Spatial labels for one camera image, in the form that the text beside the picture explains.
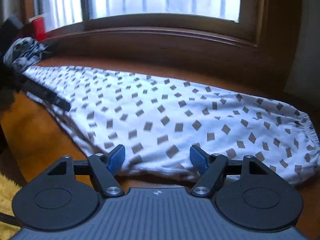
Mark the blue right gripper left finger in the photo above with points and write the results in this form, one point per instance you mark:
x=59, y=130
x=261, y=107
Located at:
x=103, y=168

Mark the red cup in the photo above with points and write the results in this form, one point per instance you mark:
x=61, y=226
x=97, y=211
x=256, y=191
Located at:
x=39, y=29

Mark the yellow fuzzy rug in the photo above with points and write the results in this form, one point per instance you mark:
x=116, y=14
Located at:
x=7, y=191

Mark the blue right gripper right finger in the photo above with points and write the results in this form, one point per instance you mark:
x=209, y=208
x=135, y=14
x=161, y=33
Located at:
x=211, y=169

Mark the window with grey frame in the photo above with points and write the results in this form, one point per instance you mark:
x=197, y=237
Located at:
x=234, y=18

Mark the white patterned pyjama pants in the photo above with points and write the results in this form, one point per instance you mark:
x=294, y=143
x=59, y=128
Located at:
x=158, y=119

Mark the grey sweatshirt garment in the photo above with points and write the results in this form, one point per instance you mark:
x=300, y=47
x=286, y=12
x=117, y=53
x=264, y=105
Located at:
x=24, y=53

